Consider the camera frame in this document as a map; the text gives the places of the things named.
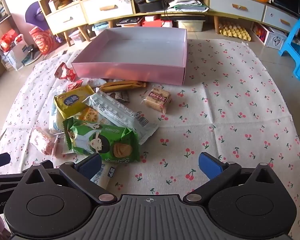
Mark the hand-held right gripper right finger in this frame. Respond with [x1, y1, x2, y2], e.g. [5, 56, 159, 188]
[184, 152, 278, 203]

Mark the black storage box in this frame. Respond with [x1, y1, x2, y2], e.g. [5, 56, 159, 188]
[135, 0, 168, 13]

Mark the red printed bag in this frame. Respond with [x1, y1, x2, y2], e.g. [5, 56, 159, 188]
[29, 26, 60, 54]

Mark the blue lid storage bin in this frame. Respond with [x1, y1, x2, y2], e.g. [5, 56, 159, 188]
[92, 22, 109, 37]

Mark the long white wafer packet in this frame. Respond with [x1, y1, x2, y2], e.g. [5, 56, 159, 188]
[82, 90, 159, 145]

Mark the pink cardboard box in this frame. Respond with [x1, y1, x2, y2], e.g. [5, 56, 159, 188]
[71, 28, 188, 86]

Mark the wooden TV cabinet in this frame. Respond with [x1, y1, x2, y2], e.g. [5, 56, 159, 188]
[80, 0, 300, 34]

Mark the white shopping bag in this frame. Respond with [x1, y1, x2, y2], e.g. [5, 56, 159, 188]
[2, 34, 30, 70]

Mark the flat black box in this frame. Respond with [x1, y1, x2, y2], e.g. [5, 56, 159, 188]
[116, 17, 144, 25]

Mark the dark wooden bookshelf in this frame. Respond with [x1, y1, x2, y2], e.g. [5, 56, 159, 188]
[0, 0, 14, 80]

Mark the cherry print cloth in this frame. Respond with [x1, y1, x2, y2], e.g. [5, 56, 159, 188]
[0, 39, 300, 240]

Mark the small white packet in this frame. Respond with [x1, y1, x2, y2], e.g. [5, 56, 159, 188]
[86, 78, 107, 88]

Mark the large clear storage bin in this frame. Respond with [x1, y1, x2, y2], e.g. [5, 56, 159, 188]
[176, 20, 205, 32]

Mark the orange wafer packet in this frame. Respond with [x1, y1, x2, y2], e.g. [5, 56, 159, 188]
[99, 80, 147, 92]

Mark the red gift bag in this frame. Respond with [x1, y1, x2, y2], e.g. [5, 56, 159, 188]
[0, 29, 22, 53]

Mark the red snack packet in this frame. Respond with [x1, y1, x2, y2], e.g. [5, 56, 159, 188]
[54, 62, 77, 82]

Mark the yellow egg tray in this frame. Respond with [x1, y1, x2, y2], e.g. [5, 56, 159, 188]
[219, 21, 252, 42]

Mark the white packet blue label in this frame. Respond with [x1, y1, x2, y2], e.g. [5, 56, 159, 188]
[90, 164, 117, 189]

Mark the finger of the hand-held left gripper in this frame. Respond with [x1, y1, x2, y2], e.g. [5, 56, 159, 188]
[0, 153, 11, 172]
[0, 172, 25, 196]

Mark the small clear storage bin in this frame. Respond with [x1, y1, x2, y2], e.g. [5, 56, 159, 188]
[120, 22, 144, 28]

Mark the black cable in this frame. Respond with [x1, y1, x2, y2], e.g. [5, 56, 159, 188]
[162, 0, 170, 20]

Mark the pile of white bags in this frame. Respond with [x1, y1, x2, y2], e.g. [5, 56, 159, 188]
[169, 0, 209, 12]

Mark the brown cracker packet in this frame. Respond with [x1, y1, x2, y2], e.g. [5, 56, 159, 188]
[142, 86, 172, 113]

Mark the yellow biscuit packet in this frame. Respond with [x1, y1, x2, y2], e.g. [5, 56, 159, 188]
[54, 85, 95, 119]

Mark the white patterned crate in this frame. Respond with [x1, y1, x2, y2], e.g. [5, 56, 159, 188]
[252, 22, 289, 53]

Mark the red cardboard box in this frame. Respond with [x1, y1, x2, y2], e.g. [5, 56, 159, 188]
[143, 15, 173, 28]

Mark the green chips packet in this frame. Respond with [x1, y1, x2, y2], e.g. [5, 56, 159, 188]
[62, 117, 140, 164]

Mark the small red packet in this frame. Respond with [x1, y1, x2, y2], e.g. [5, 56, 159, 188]
[67, 78, 89, 92]

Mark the pink snack packet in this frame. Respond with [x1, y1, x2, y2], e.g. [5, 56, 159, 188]
[29, 126, 59, 158]

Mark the wooden side cabinet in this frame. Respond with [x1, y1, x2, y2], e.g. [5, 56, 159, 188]
[33, 0, 90, 47]

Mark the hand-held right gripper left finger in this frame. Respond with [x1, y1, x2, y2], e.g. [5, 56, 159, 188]
[20, 153, 117, 204]

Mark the purple hat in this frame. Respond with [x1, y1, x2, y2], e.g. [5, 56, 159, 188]
[25, 1, 48, 30]

